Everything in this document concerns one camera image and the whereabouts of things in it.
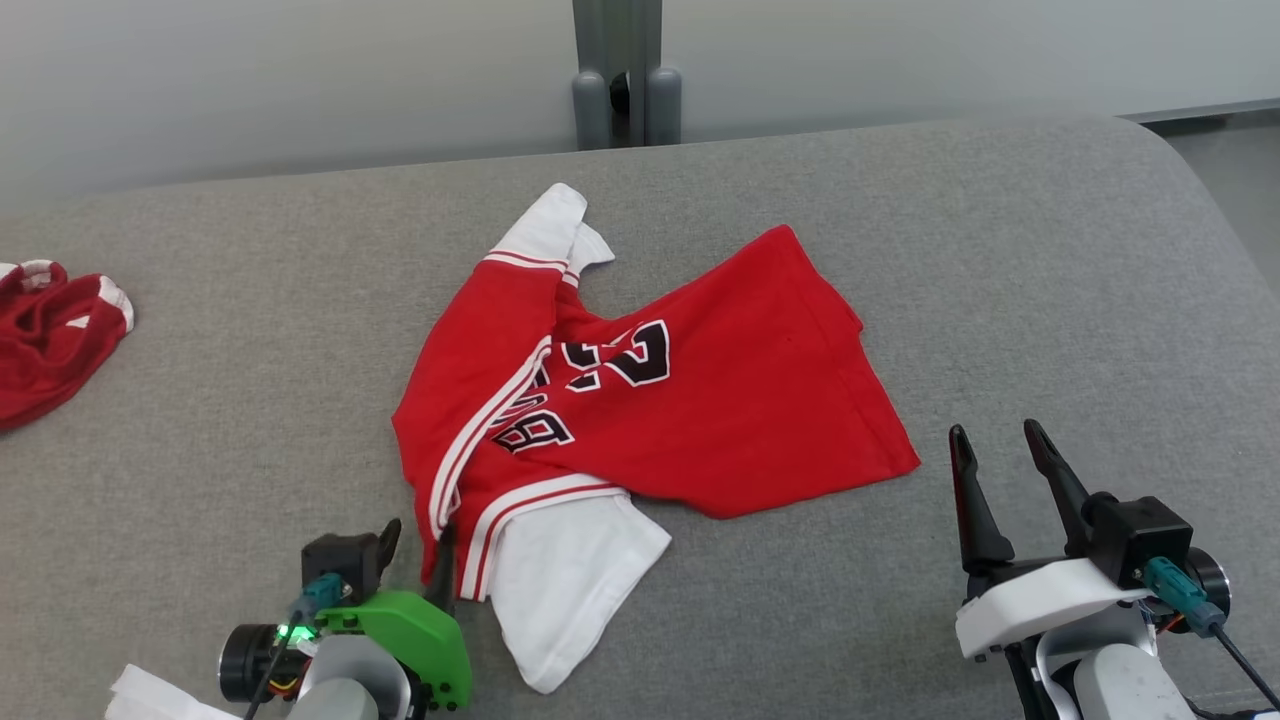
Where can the grey cylinder post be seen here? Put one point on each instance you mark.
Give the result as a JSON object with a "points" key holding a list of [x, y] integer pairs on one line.
{"points": [[591, 110], [664, 105]]}

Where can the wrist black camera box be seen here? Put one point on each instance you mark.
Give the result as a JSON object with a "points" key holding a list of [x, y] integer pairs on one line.
{"points": [[1140, 535], [340, 560]]}

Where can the red shorts with white trim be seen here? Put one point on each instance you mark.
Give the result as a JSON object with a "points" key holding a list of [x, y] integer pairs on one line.
{"points": [[50, 350]]}

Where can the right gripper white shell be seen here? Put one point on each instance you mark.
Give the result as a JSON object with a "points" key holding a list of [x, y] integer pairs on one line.
{"points": [[1030, 605]]}

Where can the grey window frame pillar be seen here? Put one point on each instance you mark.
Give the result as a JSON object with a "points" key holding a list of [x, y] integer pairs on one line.
{"points": [[600, 35]]}

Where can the grey fabric sofa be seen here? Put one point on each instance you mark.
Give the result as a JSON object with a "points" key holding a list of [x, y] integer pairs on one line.
{"points": [[250, 400]]}

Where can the left gripper green shell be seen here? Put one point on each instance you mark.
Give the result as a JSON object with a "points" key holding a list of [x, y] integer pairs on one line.
{"points": [[420, 635]]}

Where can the red jersey with white sleeves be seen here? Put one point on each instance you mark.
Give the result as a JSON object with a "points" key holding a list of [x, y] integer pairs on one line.
{"points": [[740, 400]]}

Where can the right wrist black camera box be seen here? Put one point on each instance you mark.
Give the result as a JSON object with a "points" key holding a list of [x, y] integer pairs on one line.
{"points": [[1140, 535]]}

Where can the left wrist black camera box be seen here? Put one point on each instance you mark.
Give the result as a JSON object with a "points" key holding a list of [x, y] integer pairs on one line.
{"points": [[340, 560]]}

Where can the white paper label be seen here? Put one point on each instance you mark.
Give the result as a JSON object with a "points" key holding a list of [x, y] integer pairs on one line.
{"points": [[150, 700]]}

